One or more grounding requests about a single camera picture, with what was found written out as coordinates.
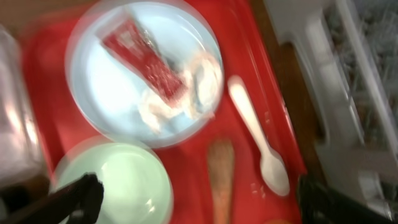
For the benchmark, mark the light blue plate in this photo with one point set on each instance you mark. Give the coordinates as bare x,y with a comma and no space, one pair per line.
107,93

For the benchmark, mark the green bowl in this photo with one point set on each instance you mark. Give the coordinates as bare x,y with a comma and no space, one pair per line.
137,188

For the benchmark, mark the grey dishwasher rack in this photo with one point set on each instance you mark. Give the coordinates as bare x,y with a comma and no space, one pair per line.
347,52

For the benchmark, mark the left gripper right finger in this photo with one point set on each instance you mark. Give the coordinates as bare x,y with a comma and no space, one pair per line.
321,204

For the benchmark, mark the white plastic spoon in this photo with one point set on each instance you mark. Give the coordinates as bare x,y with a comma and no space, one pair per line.
272,167

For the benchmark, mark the red sauce packet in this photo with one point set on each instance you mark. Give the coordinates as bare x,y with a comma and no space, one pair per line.
129,44

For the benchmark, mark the orange carrot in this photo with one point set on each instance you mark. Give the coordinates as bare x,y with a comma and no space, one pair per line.
220,164

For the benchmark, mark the white napkin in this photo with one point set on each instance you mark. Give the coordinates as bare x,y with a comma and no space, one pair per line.
202,77

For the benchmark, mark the red serving tray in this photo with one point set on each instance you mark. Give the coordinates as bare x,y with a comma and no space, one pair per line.
62,126

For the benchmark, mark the clear plastic bin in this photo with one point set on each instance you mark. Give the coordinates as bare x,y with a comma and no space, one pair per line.
21,152

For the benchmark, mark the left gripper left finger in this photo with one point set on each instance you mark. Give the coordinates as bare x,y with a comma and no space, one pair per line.
29,201

